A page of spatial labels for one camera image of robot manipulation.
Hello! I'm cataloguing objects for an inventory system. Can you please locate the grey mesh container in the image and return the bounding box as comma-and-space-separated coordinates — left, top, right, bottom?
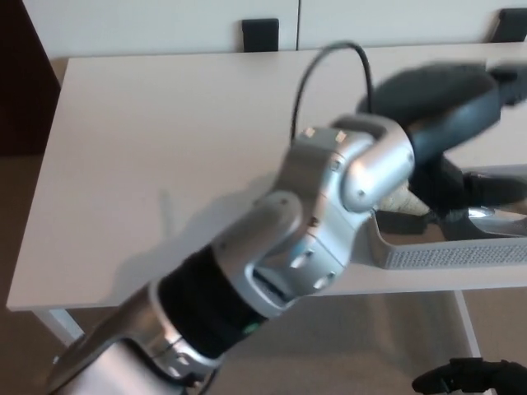
364, 164, 527, 272

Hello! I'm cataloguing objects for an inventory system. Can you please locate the white cabinet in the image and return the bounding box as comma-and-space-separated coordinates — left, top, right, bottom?
22, 0, 527, 58

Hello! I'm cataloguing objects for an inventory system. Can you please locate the white desk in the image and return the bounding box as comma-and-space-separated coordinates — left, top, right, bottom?
4, 40, 527, 359

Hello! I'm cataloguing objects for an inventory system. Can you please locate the dark brown wooden panel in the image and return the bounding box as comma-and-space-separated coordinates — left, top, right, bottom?
0, 0, 63, 157

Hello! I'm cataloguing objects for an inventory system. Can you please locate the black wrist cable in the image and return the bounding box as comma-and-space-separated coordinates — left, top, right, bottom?
290, 39, 374, 139

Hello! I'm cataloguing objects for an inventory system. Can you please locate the metal shovel with handle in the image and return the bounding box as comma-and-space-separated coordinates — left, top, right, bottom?
376, 184, 527, 239

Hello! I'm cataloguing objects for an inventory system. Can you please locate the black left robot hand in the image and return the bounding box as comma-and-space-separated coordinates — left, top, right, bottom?
356, 60, 527, 235

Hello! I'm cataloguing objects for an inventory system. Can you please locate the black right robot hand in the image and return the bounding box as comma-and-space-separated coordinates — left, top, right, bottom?
411, 356, 527, 395

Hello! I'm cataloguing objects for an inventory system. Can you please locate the black cabinet handle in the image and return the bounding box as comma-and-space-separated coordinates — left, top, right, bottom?
492, 8, 527, 44
240, 18, 280, 53

